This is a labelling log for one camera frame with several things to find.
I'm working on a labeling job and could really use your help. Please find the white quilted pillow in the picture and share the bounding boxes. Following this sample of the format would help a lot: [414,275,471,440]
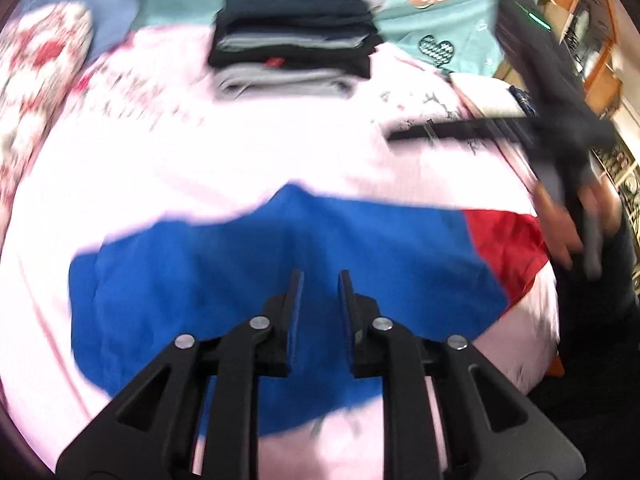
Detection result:
[449,73,525,118]

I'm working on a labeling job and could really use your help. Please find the person's right hand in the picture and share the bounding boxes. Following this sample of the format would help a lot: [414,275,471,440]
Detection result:
[533,174,622,270]

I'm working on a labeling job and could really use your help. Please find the black folded garment top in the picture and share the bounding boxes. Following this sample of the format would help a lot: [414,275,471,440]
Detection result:
[215,0,378,38]

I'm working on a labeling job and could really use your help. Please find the grey folded garment bottom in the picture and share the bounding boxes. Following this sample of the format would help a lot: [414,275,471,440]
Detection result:
[213,63,360,101]

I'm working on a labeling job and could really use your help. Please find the blue and red pants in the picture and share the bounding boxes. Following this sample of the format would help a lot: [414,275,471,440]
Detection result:
[67,182,551,438]

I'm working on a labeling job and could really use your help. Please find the red floral pillow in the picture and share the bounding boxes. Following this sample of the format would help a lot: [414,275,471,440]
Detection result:
[1,1,92,231]

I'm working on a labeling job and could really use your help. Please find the wooden display cabinet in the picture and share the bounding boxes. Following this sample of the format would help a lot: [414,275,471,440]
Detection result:
[491,0,640,201]

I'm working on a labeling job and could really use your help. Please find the person's dark sleeve forearm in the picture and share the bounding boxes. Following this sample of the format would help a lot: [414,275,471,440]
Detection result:
[591,208,639,324]

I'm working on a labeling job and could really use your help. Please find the dark blue denim garment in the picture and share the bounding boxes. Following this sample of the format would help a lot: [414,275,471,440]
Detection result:
[509,84,538,118]

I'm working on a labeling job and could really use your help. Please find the black grey folded garment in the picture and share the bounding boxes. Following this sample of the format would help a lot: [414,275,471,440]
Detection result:
[207,34,383,79]

